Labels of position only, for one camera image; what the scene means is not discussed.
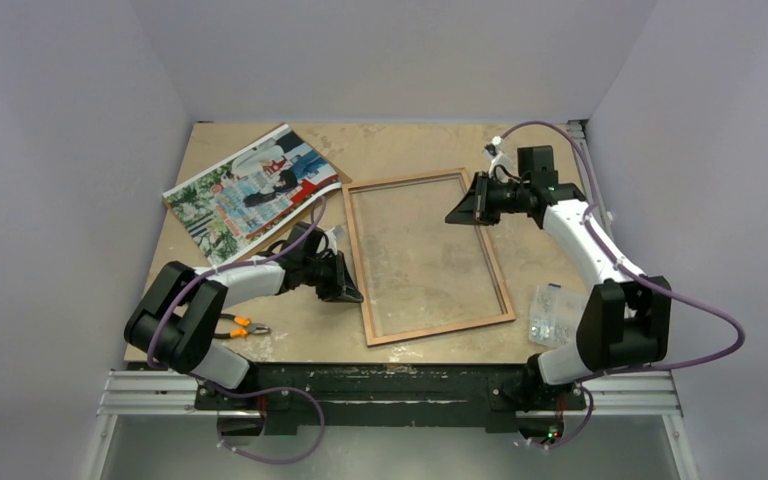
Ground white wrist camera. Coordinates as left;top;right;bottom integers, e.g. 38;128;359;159
322;225;347;252
484;142;516;177

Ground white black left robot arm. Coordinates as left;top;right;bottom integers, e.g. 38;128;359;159
123;222;364;409

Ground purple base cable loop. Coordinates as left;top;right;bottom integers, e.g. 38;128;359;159
216;384;329;465

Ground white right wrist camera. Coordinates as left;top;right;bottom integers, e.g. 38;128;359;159
484;142;516;177

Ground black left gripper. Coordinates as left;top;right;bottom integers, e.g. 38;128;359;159
302;251;361;304

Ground aluminium side rail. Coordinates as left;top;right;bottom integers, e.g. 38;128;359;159
565;120;700;479

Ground aluminium front rail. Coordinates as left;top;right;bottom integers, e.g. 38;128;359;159
96;371;682;416

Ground clear plastic parts box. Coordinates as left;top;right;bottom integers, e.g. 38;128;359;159
529;284;588;348

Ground orange handled pliers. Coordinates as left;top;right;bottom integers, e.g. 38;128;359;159
213;313;271;340

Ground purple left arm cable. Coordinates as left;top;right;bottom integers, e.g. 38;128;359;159
145;195;329;372

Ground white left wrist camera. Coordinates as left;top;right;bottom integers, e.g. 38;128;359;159
322;225;347;252

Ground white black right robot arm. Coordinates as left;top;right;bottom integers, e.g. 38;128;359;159
445;139;671;407

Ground blue wooden picture frame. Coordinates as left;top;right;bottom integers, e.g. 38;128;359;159
342;168;516;347

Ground colourful printed photo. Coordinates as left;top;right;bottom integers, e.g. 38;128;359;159
161;124;344;266

